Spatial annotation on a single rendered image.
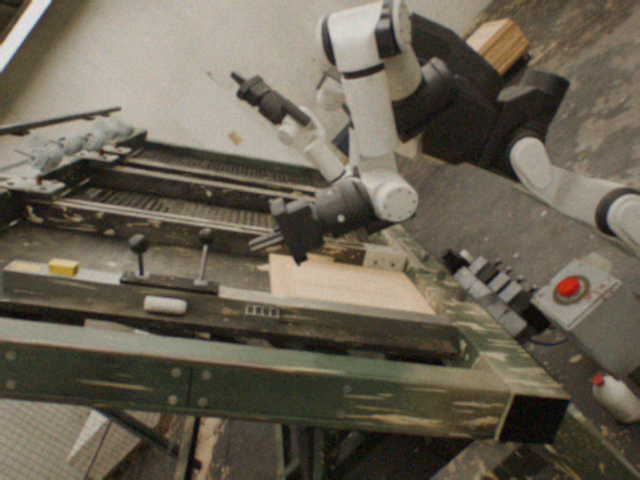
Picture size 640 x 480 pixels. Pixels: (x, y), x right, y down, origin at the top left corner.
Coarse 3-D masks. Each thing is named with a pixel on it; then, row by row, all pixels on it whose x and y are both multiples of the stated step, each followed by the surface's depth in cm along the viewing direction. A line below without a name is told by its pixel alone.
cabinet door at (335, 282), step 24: (288, 264) 127; (312, 264) 130; (336, 264) 134; (288, 288) 112; (312, 288) 115; (336, 288) 118; (360, 288) 121; (384, 288) 124; (408, 288) 127; (432, 312) 114
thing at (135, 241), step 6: (132, 240) 86; (138, 240) 86; (144, 240) 87; (132, 246) 86; (138, 246) 86; (144, 246) 87; (138, 252) 87; (144, 252) 88; (138, 258) 90; (138, 264) 92; (138, 276) 94; (144, 276) 95
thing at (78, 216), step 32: (32, 192) 121; (32, 224) 123; (64, 224) 124; (96, 224) 125; (128, 224) 126; (160, 224) 127; (192, 224) 128; (224, 224) 133; (256, 256) 133; (288, 256) 134; (352, 256) 136; (384, 256) 137
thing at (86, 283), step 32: (32, 288) 91; (64, 288) 92; (96, 288) 93; (128, 288) 93; (224, 288) 100; (288, 320) 99; (320, 320) 100; (352, 320) 101; (384, 320) 102; (416, 320) 103; (448, 320) 106
